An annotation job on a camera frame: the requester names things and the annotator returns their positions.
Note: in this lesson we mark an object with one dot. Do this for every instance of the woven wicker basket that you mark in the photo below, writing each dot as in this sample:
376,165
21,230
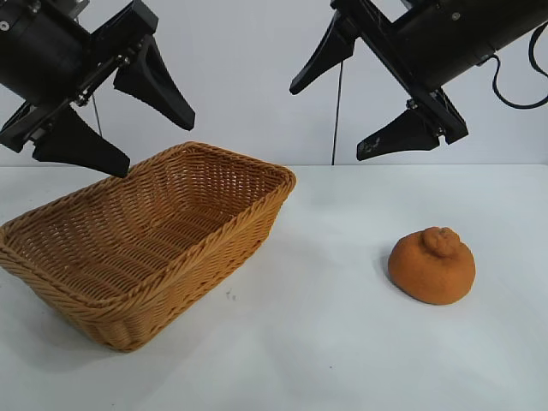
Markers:
128,240

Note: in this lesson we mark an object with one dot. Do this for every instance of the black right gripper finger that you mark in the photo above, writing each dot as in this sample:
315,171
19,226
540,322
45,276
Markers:
331,51
406,130

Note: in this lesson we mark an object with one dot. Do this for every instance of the knobbly orange fruit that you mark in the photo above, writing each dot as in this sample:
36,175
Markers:
432,278

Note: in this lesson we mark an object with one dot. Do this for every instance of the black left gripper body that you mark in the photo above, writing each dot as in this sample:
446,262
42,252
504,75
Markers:
43,47

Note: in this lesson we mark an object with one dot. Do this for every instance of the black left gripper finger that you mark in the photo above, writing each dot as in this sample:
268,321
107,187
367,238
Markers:
150,81
77,147

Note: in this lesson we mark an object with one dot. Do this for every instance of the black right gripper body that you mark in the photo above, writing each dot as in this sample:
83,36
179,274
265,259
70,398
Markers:
445,38

